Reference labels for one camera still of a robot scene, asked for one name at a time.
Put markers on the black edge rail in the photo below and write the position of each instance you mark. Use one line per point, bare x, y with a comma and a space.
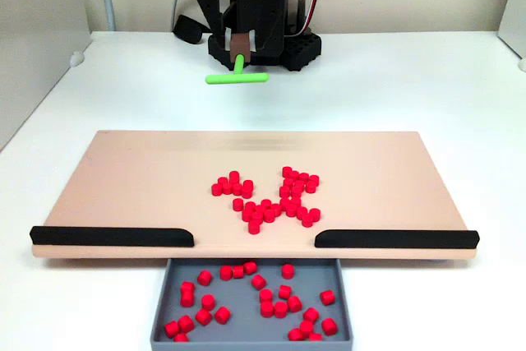
394, 239
111, 236

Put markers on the beige flat board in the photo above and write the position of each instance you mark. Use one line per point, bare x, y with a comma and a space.
123, 182

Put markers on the small white foot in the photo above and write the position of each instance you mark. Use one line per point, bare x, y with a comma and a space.
76, 58
522, 64

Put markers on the red cylindrical granule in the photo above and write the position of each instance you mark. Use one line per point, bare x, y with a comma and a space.
222, 180
311, 187
237, 190
294, 174
307, 221
226, 273
280, 310
234, 172
258, 282
287, 271
315, 214
294, 303
287, 170
222, 315
247, 215
250, 267
238, 272
172, 329
302, 211
289, 181
254, 227
187, 299
259, 208
216, 190
250, 205
314, 178
284, 202
292, 209
295, 334
234, 180
284, 192
284, 292
247, 183
269, 216
327, 297
208, 302
266, 203
227, 189
238, 204
267, 309
246, 193
187, 286
203, 317
181, 338
329, 326
257, 218
298, 183
303, 176
185, 323
204, 278
276, 210
310, 315
295, 201
266, 295
306, 327
296, 192
315, 337

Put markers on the grey rectangular container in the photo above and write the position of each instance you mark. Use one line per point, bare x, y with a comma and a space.
242, 326

